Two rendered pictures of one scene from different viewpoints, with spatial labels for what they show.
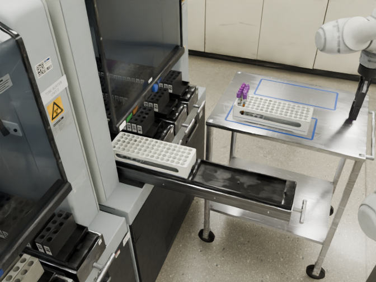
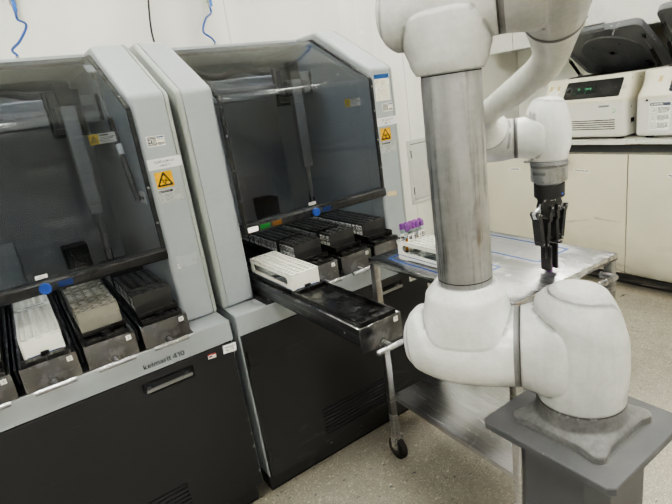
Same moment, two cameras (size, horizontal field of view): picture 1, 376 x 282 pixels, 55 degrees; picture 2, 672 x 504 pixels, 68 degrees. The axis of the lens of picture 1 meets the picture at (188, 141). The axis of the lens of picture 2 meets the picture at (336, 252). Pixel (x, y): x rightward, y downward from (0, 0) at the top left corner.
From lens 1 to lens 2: 103 cm
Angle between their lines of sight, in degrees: 39
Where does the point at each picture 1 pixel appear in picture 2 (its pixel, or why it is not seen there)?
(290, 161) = not seen: hidden behind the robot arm
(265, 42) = (636, 247)
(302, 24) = not seen: outside the picture
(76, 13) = (200, 110)
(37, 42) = (151, 120)
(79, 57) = (200, 146)
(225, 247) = (418, 471)
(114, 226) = (214, 323)
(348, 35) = not seen: hidden behind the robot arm
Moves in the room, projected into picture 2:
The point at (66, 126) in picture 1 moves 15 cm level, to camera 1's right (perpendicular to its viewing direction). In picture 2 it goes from (175, 199) to (208, 199)
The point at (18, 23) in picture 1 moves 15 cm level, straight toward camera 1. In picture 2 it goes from (134, 102) to (101, 104)
